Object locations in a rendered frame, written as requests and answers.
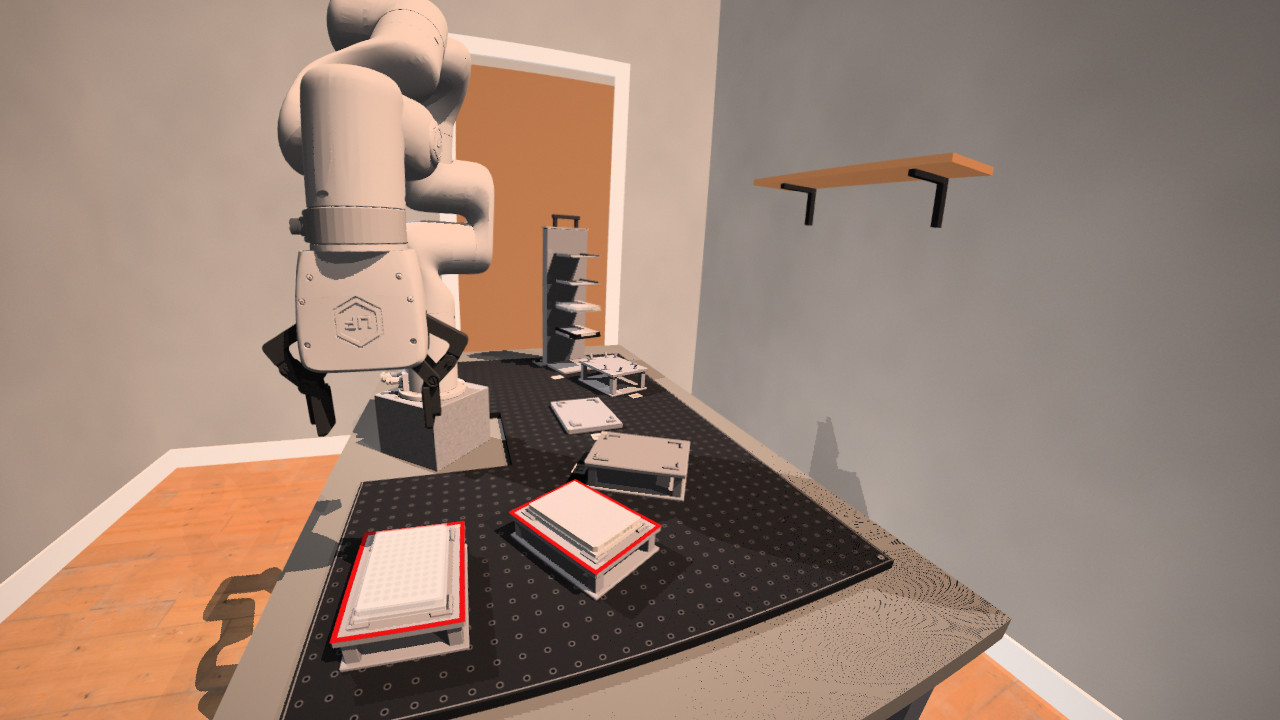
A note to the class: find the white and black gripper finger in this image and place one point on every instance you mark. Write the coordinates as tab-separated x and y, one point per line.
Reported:
317	392
432	373

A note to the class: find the beige rectangular nest with red border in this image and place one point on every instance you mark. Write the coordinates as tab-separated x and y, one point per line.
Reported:
370	652

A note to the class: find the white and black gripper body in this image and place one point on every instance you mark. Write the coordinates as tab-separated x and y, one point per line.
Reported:
356	313

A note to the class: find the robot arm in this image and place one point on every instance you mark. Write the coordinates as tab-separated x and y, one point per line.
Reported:
358	130

